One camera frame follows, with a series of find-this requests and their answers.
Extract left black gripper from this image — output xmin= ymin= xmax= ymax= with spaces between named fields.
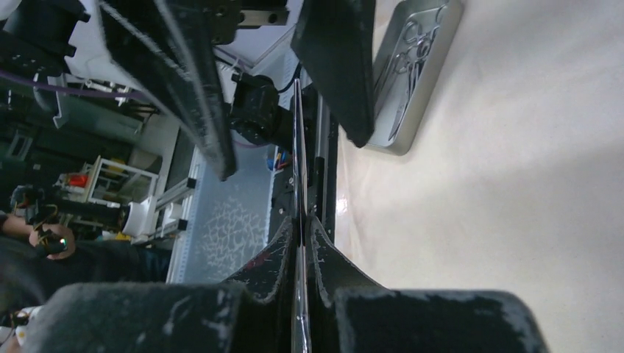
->
xmin=97 ymin=0 xmax=376 ymax=181

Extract metal instrument tray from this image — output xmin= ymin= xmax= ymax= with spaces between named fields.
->
xmin=366 ymin=1 xmax=464 ymax=156

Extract operator hand in background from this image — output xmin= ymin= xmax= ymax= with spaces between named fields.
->
xmin=29 ymin=224 xmax=76 ymax=260

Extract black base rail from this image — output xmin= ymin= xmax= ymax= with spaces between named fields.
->
xmin=268 ymin=85 xmax=339 ymax=241

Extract steel scissors in tray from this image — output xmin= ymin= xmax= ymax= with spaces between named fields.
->
xmin=374 ymin=1 xmax=448 ymax=141

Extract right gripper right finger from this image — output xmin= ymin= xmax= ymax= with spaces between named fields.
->
xmin=306 ymin=217 xmax=548 ymax=352

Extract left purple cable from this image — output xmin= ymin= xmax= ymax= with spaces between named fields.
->
xmin=0 ymin=68 xmax=152 ymax=103

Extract beige cloth drape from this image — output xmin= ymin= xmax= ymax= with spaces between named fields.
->
xmin=336 ymin=1 xmax=623 ymax=352

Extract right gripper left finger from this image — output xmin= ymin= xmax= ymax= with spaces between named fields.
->
xmin=22 ymin=218 xmax=294 ymax=352

